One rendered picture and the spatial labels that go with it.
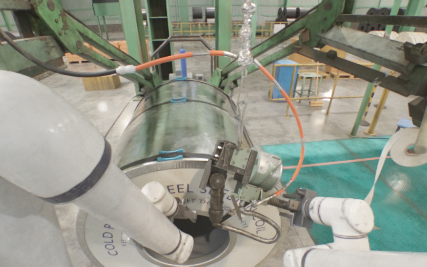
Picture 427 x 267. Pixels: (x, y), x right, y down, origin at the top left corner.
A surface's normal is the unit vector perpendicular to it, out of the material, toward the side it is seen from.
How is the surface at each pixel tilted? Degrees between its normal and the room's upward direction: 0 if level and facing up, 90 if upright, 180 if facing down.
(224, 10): 90
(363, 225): 46
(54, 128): 60
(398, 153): 90
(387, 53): 50
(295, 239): 0
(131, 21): 90
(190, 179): 90
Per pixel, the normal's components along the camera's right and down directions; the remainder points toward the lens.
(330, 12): -0.89, 0.24
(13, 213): 0.76, 0.27
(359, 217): 0.20, -0.29
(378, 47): -0.74, -0.43
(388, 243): -0.01, -0.87
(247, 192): 0.26, -0.06
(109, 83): 0.10, 0.50
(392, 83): -0.48, -0.58
